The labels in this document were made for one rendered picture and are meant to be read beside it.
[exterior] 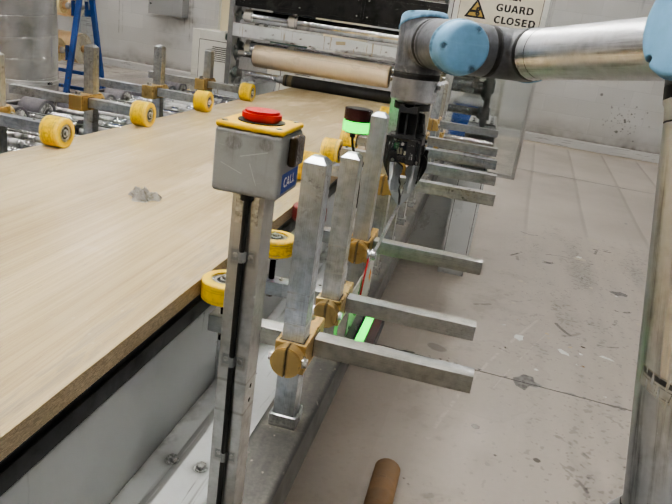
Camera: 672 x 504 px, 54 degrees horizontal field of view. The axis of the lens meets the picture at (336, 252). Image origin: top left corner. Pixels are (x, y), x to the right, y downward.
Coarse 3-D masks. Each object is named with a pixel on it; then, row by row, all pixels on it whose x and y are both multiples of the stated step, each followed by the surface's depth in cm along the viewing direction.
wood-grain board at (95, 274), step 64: (128, 128) 210; (192, 128) 224; (320, 128) 260; (0, 192) 133; (64, 192) 139; (128, 192) 145; (192, 192) 152; (0, 256) 104; (64, 256) 108; (128, 256) 111; (192, 256) 115; (0, 320) 85; (64, 320) 88; (128, 320) 90; (0, 384) 72; (64, 384) 74; (0, 448) 64
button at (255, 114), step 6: (246, 108) 65; (252, 108) 66; (258, 108) 66; (264, 108) 67; (246, 114) 64; (252, 114) 64; (258, 114) 64; (264, 114) 64; (270, 114) 64; (276, 114) 65; (252, 120) 64; (258, 120) 64; (264, 120) 64; (270, 120) 64; (276, 120) 65
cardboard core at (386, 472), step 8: (376, 464) 202; (384, 464) 199; (392, 464) 200; (376, 472) 196; (384, 472) 195; (392, 472) 197; (376, 480) 192; (384, 480) 192; (392, 480) 194; (368, 488) 192; (376, 488) 188; (384, 488) 189; (392, 488) 191; (368, 496) 187; (376, 496) 185; (384, 496) 186; (392, 496) 189
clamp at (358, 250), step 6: (372, 228) 155; (372, 234) 151; (354, 240) 146; (360, 240) 146; (372, 240) 148; (354, 246) 144; (360, 246) 144; (366, 246) 145; (372, 246) 150; (354, 252) 145; (360, 252) 144; (366, 252) 144; (348, 258) 145; (354, 258) 145; (360, 258) 145; (366, 258) 146
